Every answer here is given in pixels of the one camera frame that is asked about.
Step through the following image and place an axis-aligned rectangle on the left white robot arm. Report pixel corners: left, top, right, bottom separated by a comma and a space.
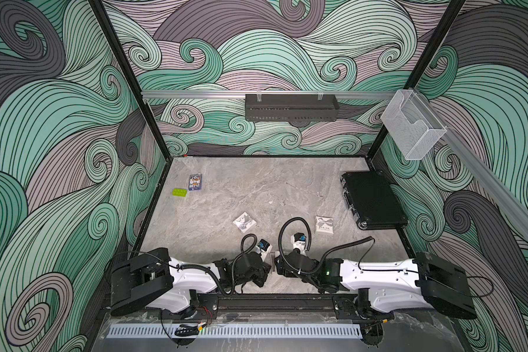
110, 234, 273, 317

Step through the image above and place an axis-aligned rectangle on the blue playing card box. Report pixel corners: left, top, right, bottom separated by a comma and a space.
188, 174, 202, 192

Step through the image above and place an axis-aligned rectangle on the black case on table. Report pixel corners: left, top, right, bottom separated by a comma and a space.
340, 171, 408, 230

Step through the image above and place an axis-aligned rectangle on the green toy building brick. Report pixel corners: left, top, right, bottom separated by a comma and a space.
172, 189, 188, 197

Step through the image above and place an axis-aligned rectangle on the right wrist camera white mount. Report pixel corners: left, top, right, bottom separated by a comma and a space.
291, 233, 307, 255

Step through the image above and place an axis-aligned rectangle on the right black corner post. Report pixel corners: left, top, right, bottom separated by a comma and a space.
366, 0, 465, 164

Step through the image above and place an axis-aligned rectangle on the white slotted cable duct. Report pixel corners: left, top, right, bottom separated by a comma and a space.
106, 323, 362, 340

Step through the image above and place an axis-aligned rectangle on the black wall tray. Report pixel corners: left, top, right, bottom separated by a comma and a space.
244, 95, 340, 123

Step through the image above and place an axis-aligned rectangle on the aluminium wall rail back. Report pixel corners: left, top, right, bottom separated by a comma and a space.
141, 89, 396, 101

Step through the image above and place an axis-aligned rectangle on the aluminium wall rail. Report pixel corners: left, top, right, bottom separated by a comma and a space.
141, 89, 396, 101
425, 96, 528, 243

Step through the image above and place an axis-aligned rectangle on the clear acrylic wall holder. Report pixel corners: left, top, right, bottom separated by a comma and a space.
381, 89, 447, 161

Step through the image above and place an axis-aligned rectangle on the aluminium wall rail right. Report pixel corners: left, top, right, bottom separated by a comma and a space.
425, 96, 528, 243

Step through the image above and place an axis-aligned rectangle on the black corner frame post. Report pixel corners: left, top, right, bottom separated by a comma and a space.
89, 0, 172, 163

